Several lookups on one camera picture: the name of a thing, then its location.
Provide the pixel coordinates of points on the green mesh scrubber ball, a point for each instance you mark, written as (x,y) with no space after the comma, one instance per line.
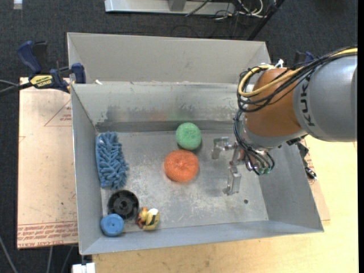
(188,136)

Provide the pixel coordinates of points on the yellow and white toy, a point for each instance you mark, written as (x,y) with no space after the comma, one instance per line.
(149,219)

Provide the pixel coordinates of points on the orange mesh scrubber ball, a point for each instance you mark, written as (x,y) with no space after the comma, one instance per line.
(181,165)

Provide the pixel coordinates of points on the grey metal bin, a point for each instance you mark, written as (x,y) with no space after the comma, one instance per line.
(176,198)

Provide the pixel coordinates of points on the blue round disc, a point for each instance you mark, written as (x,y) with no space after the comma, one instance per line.
(111,225)

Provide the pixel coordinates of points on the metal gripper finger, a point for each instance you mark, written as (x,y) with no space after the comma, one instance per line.
(234,181)
(220,146)

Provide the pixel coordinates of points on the brown cardboard board red print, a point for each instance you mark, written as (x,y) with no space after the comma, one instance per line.
(45,163)

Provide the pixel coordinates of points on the blue chenille wash mitt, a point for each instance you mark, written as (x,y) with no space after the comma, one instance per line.
(111,161)

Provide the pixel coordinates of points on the black round plastic hub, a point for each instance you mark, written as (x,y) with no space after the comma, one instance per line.
(123,204)

